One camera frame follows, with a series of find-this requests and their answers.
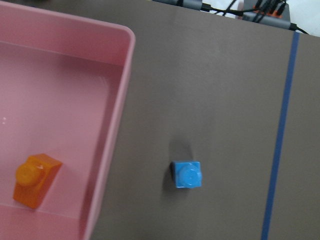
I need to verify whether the orange sloped block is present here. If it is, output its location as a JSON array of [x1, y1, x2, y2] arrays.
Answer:
[[13, 153, 63, 209]]

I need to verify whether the pink plastic box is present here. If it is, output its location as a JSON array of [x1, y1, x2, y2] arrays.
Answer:
[[0, 1, 136, 240]]

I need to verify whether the small blue block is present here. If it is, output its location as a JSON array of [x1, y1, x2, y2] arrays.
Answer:
[[171, 161, 203, 189]]

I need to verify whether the usb hub with cables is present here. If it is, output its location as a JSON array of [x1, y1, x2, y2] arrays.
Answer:
[[240, 0, 298, 31]]

